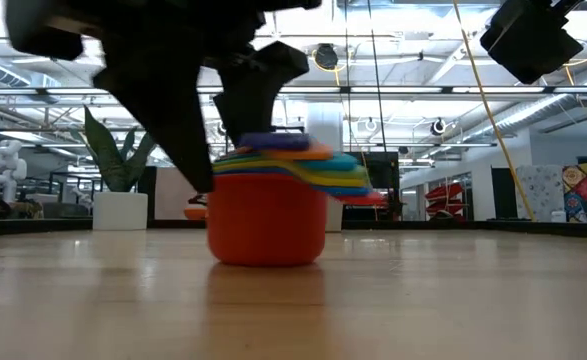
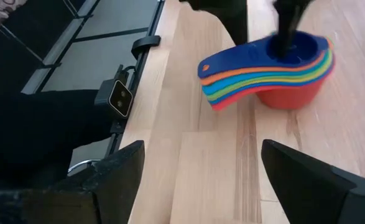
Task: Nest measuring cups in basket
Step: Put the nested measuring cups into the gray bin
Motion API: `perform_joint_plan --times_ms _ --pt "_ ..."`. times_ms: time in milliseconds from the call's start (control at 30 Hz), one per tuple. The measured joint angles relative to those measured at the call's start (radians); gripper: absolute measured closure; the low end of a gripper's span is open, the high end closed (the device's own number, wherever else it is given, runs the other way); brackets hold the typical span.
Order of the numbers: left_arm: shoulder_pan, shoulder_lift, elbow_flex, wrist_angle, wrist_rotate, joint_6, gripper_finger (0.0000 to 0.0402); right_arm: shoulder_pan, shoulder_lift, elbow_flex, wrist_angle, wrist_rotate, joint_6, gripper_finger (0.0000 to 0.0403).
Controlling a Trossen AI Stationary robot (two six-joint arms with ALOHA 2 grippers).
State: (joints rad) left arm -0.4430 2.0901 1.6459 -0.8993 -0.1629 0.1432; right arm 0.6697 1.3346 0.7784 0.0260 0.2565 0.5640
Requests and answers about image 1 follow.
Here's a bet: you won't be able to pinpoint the blue measuring cup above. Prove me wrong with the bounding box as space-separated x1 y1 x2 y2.
212 168 375 198

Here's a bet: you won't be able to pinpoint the black hanging cable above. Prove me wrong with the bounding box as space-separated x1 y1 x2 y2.
366 0 389 154

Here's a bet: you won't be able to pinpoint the dark indigo measuring cup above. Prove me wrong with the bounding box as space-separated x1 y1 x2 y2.
237 132 312 153

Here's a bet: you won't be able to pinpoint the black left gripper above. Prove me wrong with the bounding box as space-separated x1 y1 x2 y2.
5 0 323 194

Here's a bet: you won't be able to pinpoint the white humanoid robot figure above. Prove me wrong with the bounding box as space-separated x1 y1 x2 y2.
0 139 28 205

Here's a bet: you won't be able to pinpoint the green plant in white pot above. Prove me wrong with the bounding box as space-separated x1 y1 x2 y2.
82 104 158 232

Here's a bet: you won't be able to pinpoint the yellow power cable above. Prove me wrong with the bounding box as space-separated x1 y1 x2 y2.
451 0 538 222

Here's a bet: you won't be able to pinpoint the black wall monitor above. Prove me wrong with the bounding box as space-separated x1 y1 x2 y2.
357 151 401 191

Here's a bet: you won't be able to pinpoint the red measuring cup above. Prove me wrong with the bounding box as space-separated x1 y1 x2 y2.
206 172 389 268

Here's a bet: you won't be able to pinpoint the red stacked objects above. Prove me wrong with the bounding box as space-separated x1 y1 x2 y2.
425 183 469 221

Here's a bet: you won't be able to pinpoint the yellow measuring cup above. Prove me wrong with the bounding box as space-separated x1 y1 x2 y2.
212 159 372 189

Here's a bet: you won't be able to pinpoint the white speckled panel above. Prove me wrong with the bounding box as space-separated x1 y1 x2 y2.
515 164 564 221

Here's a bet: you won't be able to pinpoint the green measuring cup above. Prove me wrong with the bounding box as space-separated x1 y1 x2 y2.
212 153 370 180

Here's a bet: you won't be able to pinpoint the colourful patterned artwork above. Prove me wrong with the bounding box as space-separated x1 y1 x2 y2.
561 163 587 224

